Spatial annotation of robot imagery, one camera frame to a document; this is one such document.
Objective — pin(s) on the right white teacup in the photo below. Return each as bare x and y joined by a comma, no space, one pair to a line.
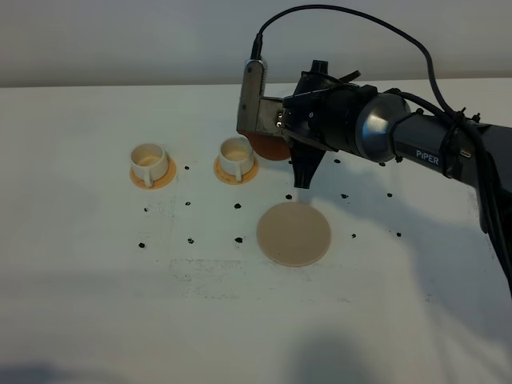
236,157

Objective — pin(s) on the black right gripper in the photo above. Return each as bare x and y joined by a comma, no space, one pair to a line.
322,112

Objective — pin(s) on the right orange coaster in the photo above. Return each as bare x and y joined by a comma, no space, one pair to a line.
230,179

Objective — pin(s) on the brown clay teapot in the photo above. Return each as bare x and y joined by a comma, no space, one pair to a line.
268,147

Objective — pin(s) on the left orange coaster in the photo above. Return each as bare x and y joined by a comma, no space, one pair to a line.
159,183

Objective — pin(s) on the left white teacup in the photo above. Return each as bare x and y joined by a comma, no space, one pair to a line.
149,163

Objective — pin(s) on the beige round teapot coaster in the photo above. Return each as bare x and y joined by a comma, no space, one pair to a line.
293,234

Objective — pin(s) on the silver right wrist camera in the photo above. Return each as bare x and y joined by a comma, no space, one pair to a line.
257,113

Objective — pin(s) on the white teacup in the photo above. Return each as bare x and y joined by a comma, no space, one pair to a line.
149,163
236,157

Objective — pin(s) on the orange coaster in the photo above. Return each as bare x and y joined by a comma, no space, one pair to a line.
159,183
230,179

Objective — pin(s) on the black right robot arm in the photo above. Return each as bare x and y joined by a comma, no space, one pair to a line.
399,125

